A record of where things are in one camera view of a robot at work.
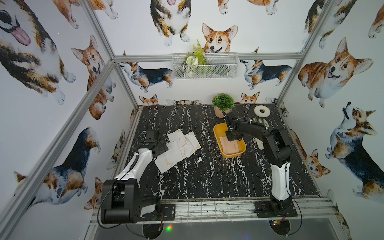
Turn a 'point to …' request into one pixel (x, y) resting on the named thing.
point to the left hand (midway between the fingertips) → (159, 147)
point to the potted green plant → (222, 102)
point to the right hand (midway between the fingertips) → (231, 135)
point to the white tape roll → (266, 112)
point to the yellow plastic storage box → (219, 130)
